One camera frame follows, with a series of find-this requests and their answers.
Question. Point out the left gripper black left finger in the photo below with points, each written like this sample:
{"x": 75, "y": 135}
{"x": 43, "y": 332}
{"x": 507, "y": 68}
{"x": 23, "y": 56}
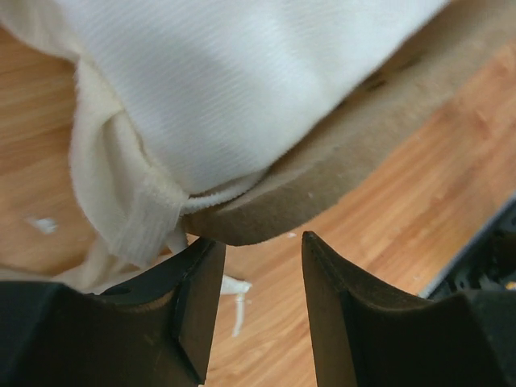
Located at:
{"x": 154, "y": 330}

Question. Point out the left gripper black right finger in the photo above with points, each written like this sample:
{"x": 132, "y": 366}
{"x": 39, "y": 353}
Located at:
{"x": 366, "y": 332}

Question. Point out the wooden pet bed frame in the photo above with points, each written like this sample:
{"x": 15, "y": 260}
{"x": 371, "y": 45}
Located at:
{"x": 357, "y": 136}

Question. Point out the large bear print cushion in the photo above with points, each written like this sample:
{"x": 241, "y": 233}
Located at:
{"x": 185, "y": 105}

